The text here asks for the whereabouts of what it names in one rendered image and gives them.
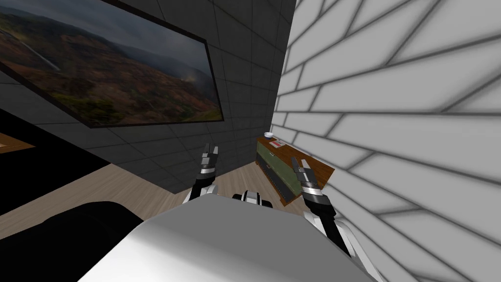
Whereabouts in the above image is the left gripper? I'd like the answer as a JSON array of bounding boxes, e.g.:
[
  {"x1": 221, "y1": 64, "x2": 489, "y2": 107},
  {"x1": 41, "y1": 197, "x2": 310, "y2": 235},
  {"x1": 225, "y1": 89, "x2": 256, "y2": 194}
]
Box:
[{"x1": 200, "y1": 142, "x2": 219, "y2": 169}]

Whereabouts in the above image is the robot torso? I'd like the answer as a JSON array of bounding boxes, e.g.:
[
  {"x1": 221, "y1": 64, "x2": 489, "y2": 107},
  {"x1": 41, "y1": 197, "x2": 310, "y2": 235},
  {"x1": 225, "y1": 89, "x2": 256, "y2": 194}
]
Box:
[{"x1": 77, "y1": 189, "x2": 377, "y2": 282}]

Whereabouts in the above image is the wooden sideboard with green drawers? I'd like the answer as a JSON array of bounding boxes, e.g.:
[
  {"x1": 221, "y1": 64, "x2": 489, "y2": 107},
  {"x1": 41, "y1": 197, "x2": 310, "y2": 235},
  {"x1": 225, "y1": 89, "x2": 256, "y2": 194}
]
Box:
[{"x1": 255, "y1": 132, "x2": 336, "y2": 208}]

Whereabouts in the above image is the framed landscape picture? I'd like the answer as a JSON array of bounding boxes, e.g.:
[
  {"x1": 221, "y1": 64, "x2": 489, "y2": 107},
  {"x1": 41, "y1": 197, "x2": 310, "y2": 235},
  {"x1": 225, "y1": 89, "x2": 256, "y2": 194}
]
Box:
[{"x1": 0, "y1": 0, "x2": 225, "y2": 130}]

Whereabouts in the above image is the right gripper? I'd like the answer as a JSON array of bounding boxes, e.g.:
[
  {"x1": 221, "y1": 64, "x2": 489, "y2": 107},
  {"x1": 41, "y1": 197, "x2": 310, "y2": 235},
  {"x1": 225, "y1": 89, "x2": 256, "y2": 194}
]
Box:
[{"x1": 293, "y1": 158, "x2": 320, "y2": 190}]

